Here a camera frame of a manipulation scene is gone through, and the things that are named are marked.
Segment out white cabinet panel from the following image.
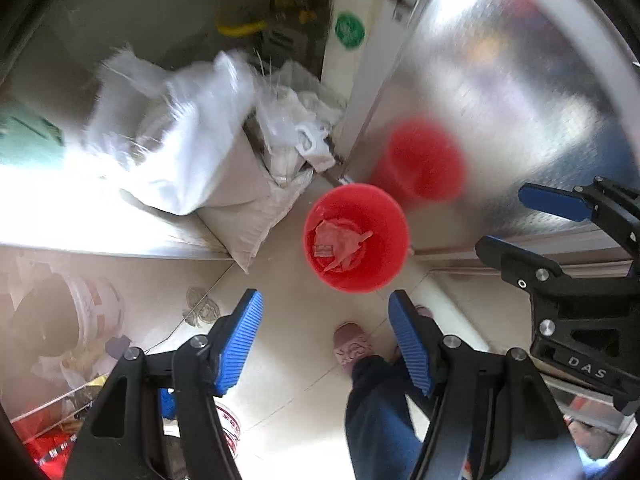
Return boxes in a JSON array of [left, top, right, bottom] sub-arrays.
[[320, 0, 446, 161]]

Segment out white red paper cup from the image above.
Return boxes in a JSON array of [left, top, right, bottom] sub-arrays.
[[215, 400, 242, 461]]

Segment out dark blue trouser legs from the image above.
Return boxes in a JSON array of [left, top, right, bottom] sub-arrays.
[[345, 355, 431, 480]]

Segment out yellow gas pipe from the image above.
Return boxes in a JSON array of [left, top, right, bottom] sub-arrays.
[[217, 20, 268, 38]]

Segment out person's right hand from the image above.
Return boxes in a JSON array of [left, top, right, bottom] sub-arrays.
[[570, 420, 615, 461]]

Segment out crumpled white plastic bag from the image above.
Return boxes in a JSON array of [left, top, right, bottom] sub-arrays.
[[30, 350, 108, 396]]

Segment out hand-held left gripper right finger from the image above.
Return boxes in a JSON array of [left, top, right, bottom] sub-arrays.
[[387, 290, 583, 480]]

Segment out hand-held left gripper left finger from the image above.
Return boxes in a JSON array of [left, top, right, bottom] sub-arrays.
[[62, 287, 264, 480]]

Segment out bulging white woven sack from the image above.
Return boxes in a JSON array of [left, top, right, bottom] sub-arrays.
[[82, 47, 261, 216]]

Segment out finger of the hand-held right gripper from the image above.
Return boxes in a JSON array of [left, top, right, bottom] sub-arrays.
[[519, 176, 640, 262], [475, 236, 568, 293]]

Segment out white plastic shopping bag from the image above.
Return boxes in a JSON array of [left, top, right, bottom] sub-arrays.
[[295, 120, 337, 171]]

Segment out green round sticker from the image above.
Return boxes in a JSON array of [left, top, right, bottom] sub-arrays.
[[334, 12, 367, 51]]

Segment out red plastic packet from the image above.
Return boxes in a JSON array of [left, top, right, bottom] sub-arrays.
[[12, 417, 81, 476]]

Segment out silver foil cabinet door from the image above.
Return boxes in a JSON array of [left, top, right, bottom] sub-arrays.
[[345, 0, 640, 256]]

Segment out green sack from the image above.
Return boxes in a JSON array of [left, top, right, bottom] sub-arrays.
[[0, 100, 66, 166]]

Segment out white bucket red print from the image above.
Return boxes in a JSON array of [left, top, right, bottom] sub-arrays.
[[15, 272, 126, 356]]

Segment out crumpled clear plastic bag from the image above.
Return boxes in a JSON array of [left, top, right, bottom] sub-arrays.
[[255, 60, 348, 186]]

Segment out crumpled pink plastic wrapper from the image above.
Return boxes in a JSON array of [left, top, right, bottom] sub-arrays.
[[312, 217, 375, 273]]

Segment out flat white woven sack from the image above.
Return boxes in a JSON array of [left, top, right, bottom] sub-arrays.
[[197, 130, 316, 273]]

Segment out red plastic bucket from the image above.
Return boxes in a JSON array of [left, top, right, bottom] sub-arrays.
[[303, 184, 412, 295]]

